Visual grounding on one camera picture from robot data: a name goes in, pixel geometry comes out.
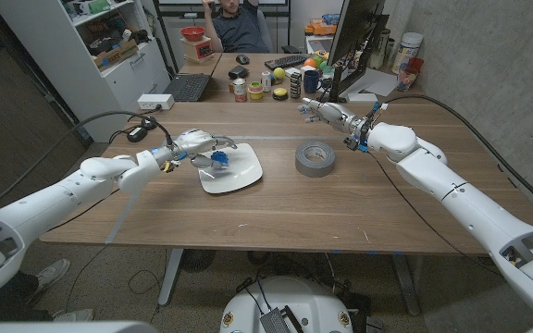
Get black keyboard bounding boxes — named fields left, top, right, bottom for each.
left=264, top=54, right=312, bottom=71

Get wooden desk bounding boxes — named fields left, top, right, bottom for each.
left=178, top=51, right=432, bottom=105

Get grey duct tape roll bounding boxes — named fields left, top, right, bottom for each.
left=294, top=141, right=337, bottom=179

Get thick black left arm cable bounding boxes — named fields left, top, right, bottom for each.
left=0, top=109, right=175, bottom=214

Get white canister with lid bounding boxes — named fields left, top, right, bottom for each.
left=390, top=31, right=425, bottom=75

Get white paper sheets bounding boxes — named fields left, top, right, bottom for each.
left=340, top=68, right=400, bottom=98

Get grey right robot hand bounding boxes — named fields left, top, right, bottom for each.
left=297, top=97, right=375, bottom=154

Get black and white block tower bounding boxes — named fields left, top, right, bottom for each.
left=290, top=71, right=303, bottom=100

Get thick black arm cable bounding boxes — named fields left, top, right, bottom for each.
left=377, top=94, right=533, bottom=222
left=0, top=109, right=175, bottom=214

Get person in white sneakers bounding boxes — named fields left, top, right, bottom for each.
left=0, top=258, right=95, bottom=324

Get white square paper plate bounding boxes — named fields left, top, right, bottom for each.
left=197, top=142, right=265, bottom=195

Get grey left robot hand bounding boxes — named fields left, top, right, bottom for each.
left=151, top=129, right=239, bottom=173

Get flat white box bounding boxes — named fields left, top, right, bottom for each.
left=346, top=92, right=379, bottom=104

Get red bowl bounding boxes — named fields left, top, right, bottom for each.
left=180, top=26, right=206, bottom=43

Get seated person in dark shirt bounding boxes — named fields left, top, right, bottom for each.
left=201, top=0, right=271, bottom=55

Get brown cardboard box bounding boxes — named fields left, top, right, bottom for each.
left=93, top=39, right=141, bottom=70

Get wooden box with red panel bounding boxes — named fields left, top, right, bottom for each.
left=180, top=36, right=215, bottom=64

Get dark blue mug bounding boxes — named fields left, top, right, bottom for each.
left=303, top=69, right=324, bottom=95

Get whiteboard with black frame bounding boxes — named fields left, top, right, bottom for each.
left=153, top=0, right=293, bottom=19

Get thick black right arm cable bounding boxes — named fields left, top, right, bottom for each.
left=377, top=94, right=533, bottom=222

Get black computer monitor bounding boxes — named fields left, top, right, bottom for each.
left=316, top=0, right=390, bottom=104

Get black laptop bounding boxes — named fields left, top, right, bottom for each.
left=162, top=51, right=224, bottom=103

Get patterned cup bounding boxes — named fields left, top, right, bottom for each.
left=396, top=68, right=418, bottom=93

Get grey office chair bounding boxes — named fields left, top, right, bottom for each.
left=254, top=8, right=277, bottom=54

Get grey metal table leg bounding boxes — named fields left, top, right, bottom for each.
left=391, top=253, right=423, bottom=316
left=157, top=248, right=184, bottom=306

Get blue spiky stress ball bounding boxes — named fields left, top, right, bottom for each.
left=209, top=150, right=230, bottom=170

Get white robot torso base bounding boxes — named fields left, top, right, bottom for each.
left=219, top=276, right=354, bottom=333

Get white shelving cabinet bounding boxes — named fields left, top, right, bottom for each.
left=0, top=0, right=171, bottom=143

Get stack of coloured cups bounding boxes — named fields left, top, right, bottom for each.
left=247, top=80, right=265, bottom=101

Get orange case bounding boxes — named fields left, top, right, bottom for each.
left=304, top=18, right=340, bottom=37

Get red cup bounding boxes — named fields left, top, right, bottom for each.
left=407, top=56, right=426, bottom=75

